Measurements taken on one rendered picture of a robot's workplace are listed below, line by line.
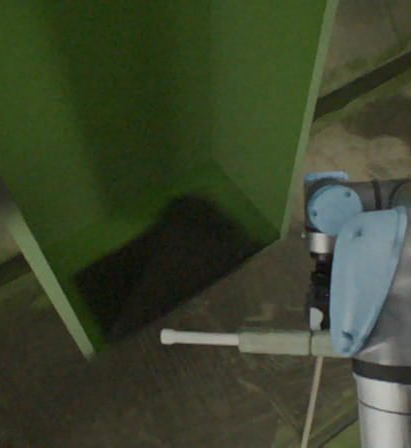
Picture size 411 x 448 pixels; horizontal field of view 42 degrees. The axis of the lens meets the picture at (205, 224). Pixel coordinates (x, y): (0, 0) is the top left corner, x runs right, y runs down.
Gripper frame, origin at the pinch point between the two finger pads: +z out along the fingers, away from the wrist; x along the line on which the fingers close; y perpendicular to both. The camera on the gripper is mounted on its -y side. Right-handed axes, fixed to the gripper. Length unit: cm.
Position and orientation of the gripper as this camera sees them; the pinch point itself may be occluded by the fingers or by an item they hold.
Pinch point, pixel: (327, 341)
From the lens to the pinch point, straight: 121.8
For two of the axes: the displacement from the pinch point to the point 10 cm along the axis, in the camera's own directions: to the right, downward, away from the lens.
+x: -9.7, 0.1, 2.4
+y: 2.3, -2.1, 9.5
